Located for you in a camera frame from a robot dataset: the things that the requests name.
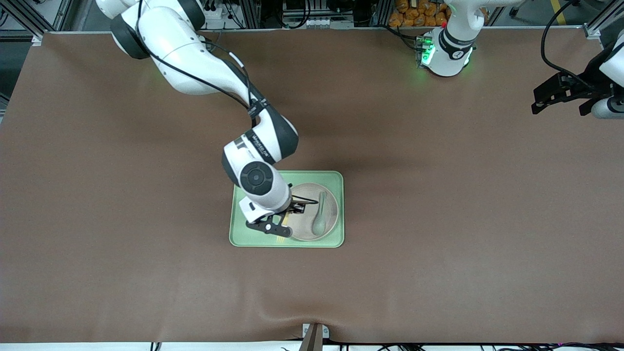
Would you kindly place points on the pale green plastic spoon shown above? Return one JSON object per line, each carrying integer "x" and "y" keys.
{"x": 319, "y": 225}

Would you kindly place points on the round beige plate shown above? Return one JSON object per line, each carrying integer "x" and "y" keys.
{"x": 329, "y": 204}

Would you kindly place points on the yellow plastic fork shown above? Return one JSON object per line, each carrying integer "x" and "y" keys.
{"x": 281, "y": 240}

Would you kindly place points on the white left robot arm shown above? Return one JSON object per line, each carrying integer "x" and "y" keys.
{"x": 446, "y": 58}

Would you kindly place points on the light green rectangular tray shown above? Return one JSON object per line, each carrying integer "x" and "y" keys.
{"x": 336, "y": 214}

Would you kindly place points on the brown table cover mat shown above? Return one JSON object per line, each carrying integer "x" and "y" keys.
{"x": 122, "y": 219}

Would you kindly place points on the bag of orange items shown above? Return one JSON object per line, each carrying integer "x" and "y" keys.
{"x": 414, "y": 14}

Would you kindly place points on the white power strip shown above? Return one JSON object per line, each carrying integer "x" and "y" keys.
{"x": 222, "y": 10}

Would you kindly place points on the metal table edge bracket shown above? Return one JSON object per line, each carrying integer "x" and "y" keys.
{"x": 314, "y": 336}

